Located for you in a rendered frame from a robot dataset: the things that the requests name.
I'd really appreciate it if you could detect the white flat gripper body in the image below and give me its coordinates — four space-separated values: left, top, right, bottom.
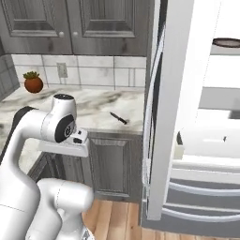
37 139 91 158

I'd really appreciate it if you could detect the black butter knife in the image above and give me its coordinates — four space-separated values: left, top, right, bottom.
109 111 129 126

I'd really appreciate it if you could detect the pale yellow butter block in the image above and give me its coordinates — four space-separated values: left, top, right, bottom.
173 143 186 160

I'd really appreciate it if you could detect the white fridge door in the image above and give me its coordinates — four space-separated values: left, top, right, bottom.
145 0 221 221

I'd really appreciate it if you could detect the white fridge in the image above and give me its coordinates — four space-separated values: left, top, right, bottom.
139 0 240 239

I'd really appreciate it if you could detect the dark brown plate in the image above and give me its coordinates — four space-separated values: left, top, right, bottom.
212 37 240 49

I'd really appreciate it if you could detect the grey base cupboard run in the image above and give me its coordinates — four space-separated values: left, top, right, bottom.
27 151 94 188

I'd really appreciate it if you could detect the grey base cupboard door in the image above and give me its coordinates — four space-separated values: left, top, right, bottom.
87 133 143 203

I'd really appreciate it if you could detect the orange pot with green plant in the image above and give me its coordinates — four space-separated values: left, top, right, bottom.
22 70 44 95

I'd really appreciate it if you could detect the grey freezer drawer front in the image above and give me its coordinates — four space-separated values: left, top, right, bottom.
140 175 240 238

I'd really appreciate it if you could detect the grey wall socket plate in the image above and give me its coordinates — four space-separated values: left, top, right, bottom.
56 62 68 79

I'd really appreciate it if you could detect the white curved fridge door handle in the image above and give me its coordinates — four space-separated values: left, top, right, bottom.
142 23 167 189

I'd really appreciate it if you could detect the grey wall cupboard door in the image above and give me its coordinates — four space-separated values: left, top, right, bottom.
0 0 73 56
66 0 151 57

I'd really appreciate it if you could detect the white freezer drawer handle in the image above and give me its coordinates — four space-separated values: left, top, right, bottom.
168 181 240 198
161 206 240 223

